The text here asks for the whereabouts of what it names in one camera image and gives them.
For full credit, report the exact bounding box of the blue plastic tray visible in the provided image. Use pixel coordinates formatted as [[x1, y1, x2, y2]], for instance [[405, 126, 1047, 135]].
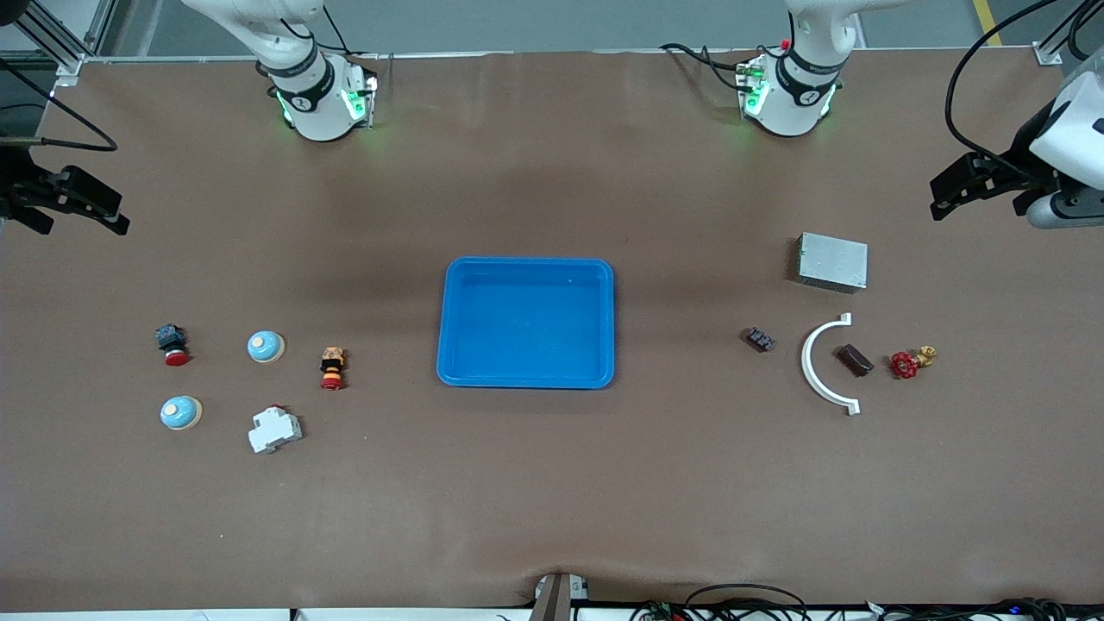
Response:
[[436, 256, 616, 390]]

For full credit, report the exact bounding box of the grey metal box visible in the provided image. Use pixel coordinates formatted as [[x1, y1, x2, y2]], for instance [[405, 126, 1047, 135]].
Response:
[[794, 232, 869, 294]]

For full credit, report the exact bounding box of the white circuit breaker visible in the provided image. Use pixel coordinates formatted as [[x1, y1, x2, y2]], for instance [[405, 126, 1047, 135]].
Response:
[[248, 405, 304, 455]]

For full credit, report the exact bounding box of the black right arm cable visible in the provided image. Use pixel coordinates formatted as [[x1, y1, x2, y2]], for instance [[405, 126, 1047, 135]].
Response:
[[0, 54, 119, 154]]

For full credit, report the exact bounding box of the aluminium frame profile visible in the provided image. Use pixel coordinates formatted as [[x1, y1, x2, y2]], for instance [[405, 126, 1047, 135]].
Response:
[[1033, 0, 1104, 66], [0, 0, 152, 87]]

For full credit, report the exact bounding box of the red push button switch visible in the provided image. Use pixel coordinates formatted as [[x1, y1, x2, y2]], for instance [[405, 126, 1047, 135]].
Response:
[[155, 323, 191, 367]]

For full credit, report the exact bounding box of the red handle brass valve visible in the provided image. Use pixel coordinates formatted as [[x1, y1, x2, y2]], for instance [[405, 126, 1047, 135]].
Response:
[[890, 345, 938, 381]]

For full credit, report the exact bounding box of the white curved plastic bracket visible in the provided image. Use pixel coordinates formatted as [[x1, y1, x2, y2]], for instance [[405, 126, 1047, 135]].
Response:
[[800, 312, 862, 417]]

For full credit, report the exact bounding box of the black base cable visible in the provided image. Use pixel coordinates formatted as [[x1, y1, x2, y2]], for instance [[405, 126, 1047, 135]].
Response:
[[660, 41, 753, 92]]

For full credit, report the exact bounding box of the dark cable bundle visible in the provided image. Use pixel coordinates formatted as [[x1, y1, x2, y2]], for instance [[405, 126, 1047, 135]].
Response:
[[862, 597, 1072, 621]]

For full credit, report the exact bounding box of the black cable loop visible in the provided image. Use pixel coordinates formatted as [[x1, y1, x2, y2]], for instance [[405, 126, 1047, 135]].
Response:
[[686, 584, 809, 621]]

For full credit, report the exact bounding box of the grey bracket with dark post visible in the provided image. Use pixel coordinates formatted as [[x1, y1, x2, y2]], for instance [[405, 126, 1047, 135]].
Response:
[[529, 572, 590, 621]]

